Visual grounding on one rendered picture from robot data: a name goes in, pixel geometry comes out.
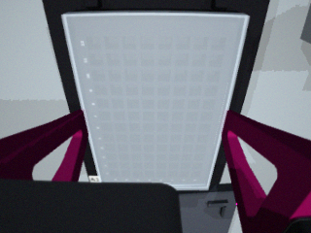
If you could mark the black rectangular plate nest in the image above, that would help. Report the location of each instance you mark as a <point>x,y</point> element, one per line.
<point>256,9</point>

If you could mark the grey bench mat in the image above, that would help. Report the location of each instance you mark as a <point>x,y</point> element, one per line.
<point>31,92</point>

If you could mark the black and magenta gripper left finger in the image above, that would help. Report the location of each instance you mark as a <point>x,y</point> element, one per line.
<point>19,153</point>

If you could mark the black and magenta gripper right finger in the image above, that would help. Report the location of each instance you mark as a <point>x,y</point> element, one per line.
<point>290,196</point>

